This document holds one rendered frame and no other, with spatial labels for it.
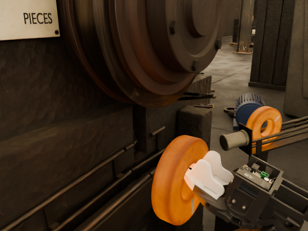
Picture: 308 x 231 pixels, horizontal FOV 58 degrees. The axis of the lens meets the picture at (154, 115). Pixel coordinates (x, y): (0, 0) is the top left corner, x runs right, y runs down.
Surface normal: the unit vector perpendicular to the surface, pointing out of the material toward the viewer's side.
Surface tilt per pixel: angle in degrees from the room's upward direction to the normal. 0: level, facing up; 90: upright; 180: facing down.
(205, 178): 91
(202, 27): 90
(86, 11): 91
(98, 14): 90
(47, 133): 0
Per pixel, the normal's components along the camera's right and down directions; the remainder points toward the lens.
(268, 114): 0.44, 0.29
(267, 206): -0.59, 0.29
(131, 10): -0.16, 0.35
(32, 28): 0.81, 0.19
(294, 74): -0.76, 0.22
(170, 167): -0.44, -0.43
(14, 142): 0.00, -0.94
